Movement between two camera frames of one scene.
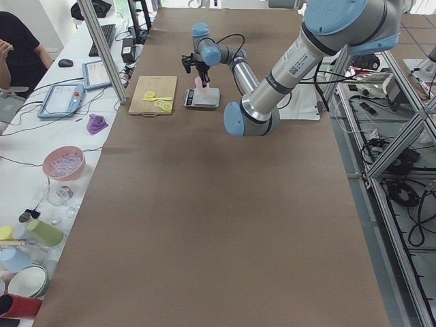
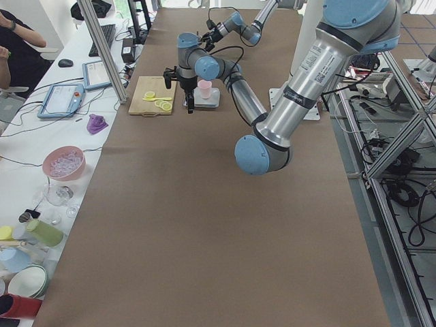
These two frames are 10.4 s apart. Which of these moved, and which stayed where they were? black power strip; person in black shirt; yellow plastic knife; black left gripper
Moved: black left gripper
Stayed: yellow plastic knife; black power strip; person in black shirt
